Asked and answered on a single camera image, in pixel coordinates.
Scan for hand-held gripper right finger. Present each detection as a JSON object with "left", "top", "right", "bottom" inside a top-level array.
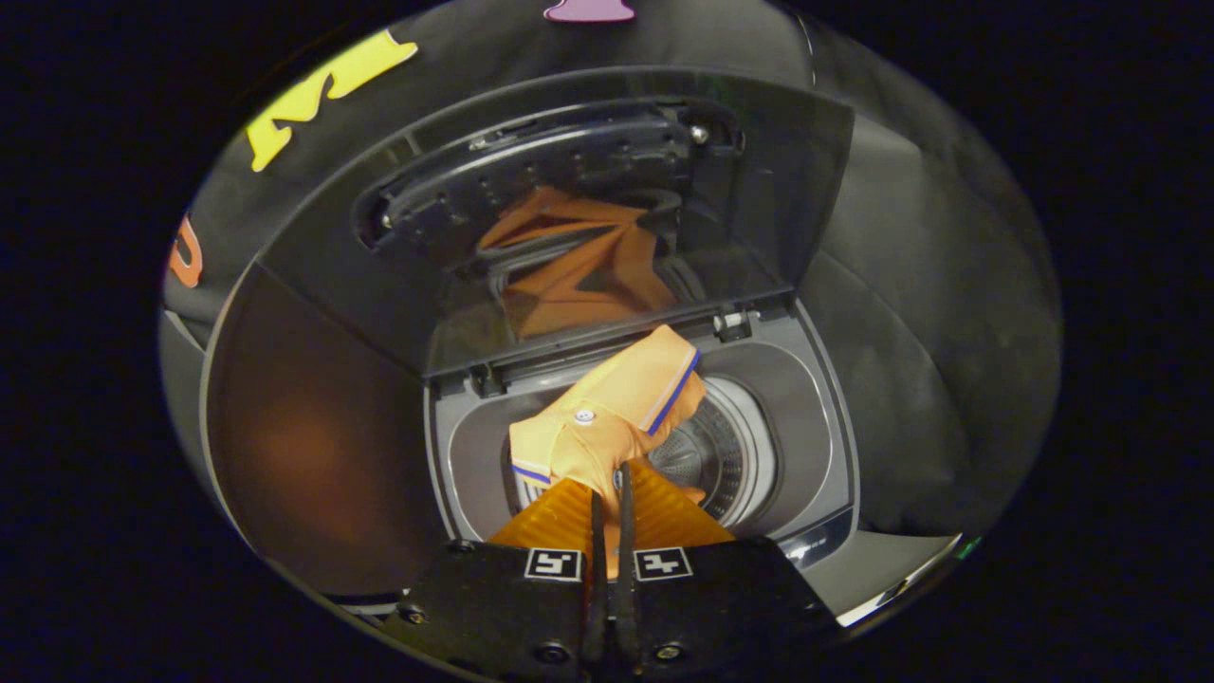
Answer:
[{"left": 612, "top": 461, "right": 842, "bottom": 676}]

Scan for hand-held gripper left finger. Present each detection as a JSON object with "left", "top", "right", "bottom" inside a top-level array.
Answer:
[{"left": 379, "top": 462, "right": 609, "bottom": 679}]

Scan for orange polo shirt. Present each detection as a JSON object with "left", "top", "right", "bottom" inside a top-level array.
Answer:
[{"left": 508, "top": 324, "right": 708, "bottom": 575}]

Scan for dark washing machine lid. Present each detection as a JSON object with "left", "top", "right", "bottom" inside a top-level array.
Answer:
[{"left": 254, "top": 66, "right": 856, "bottom": 382}]

